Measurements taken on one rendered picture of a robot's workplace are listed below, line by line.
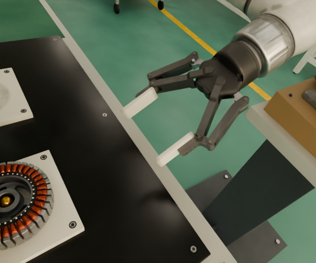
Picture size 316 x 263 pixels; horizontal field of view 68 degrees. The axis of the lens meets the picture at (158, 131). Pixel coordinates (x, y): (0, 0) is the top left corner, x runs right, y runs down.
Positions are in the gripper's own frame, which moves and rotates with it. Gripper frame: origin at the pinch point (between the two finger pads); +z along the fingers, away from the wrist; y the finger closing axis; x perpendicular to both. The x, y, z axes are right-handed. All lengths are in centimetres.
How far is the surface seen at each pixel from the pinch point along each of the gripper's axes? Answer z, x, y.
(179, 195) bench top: 2.7, -9.3, -9.5
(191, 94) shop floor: -46, -124, 71
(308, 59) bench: -163, -171, 53
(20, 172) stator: 18.1, 7.5, 2.8
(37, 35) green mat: 8.7, -5.5, 48.8
